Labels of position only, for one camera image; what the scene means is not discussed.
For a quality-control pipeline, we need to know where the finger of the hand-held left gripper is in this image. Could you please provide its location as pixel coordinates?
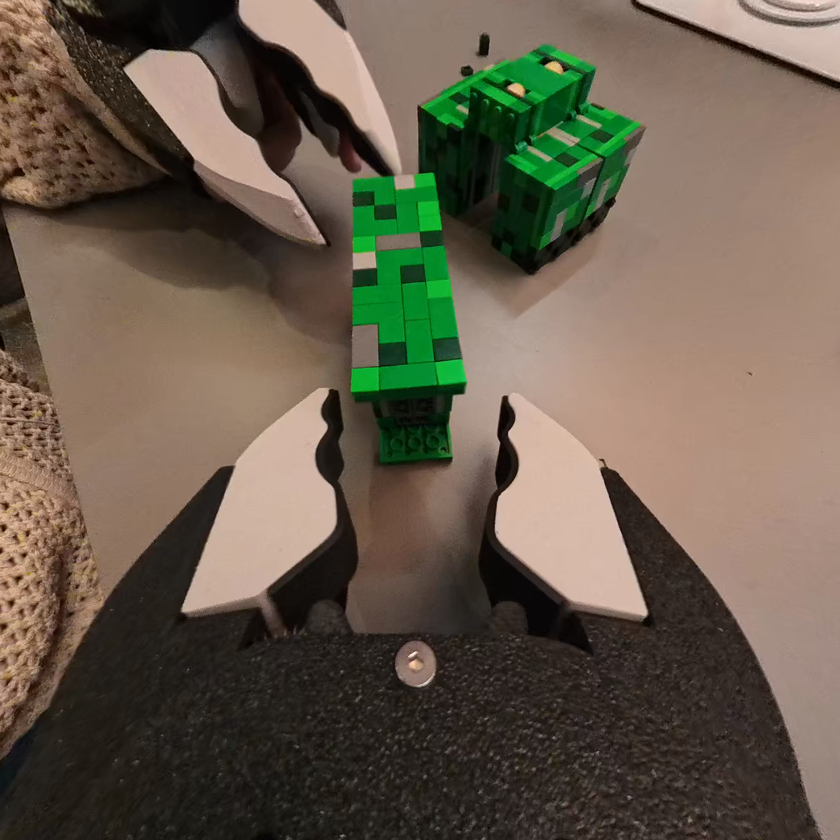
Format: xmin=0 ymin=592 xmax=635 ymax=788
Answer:
xmin=123 ymin=48 xmax=329 ymax=249
xmin=236 ymin=0 xmax=404 ymax=178

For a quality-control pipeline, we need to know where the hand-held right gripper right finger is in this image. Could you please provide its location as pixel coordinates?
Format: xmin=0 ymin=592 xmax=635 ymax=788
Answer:
xmin=479 ymin=392 xmax=652 ymax=647

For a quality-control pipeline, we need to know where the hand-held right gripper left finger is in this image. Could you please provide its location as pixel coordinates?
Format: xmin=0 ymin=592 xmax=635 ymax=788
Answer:
xmin=180 ymin=387 xmax=360 ymax=636

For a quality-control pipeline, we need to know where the green lego legs assembly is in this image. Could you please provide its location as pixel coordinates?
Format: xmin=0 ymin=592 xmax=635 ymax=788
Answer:
xmin=417 ymin=45 xmax=647 ymax=275

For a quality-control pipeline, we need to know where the green lego body block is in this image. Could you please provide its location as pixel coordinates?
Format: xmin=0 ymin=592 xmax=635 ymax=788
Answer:
xmin=350 ymin=172 xmax=468 ymax=467

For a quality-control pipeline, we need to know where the person's left forearm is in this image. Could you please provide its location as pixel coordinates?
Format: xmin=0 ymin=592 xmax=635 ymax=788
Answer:
xmin=0 ymin=0 xmax=168 ymax=210

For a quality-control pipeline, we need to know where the person's left hand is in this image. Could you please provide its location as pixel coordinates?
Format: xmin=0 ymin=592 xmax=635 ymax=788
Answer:
xmin=252 ymin=59 xmax=363 ymax=175

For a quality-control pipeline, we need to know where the person's beige knit sweater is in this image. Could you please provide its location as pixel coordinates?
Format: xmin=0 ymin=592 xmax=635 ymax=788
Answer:
xmin=0 ymin=351 xmax=109 ymax=746

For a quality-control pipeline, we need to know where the white book stand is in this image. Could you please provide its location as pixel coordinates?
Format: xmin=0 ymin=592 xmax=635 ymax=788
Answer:
xmin=633 ymin=0 xmax=840 ymax=83

